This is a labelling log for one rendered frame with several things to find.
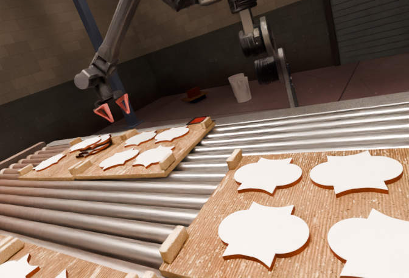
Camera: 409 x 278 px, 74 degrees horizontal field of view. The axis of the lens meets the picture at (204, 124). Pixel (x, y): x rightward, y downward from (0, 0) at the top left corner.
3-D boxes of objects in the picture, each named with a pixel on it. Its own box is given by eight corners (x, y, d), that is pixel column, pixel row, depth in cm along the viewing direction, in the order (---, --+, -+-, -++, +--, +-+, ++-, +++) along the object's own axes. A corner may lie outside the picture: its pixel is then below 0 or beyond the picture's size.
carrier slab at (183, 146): (138, 135, 125) (137, 132, 124) (215, 125, 103) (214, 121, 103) (76, 179, 97) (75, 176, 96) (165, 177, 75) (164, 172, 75)
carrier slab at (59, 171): (83, 143, 147) (81, 140, 146) (136, 136, 124) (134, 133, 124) (19, 180, 119) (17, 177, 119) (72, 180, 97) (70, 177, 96)
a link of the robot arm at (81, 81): (118, 67, 107) (100, 53, 106) (103, 69, 96) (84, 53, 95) (104, 90, 110) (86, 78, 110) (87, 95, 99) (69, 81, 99)
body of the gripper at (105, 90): (96, 107, 107) (85, 91, 106) (114, 99, 115) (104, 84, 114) (104, 101, 103) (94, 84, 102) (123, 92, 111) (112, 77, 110)
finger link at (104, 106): (104, 127, 106) (90, 107, 105) (116, 120, 112) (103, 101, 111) (113, 121, 102) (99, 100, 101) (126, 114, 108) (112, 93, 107)
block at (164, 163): (171, 159, 81) (168, 152, 81) (176, 159, 81) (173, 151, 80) (160, 170, 77) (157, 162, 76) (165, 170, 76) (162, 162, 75)
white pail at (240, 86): (233, 104, 467) (227, 83, 456) (240, 98, 490) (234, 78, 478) (249, 101, 449) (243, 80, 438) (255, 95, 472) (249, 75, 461)
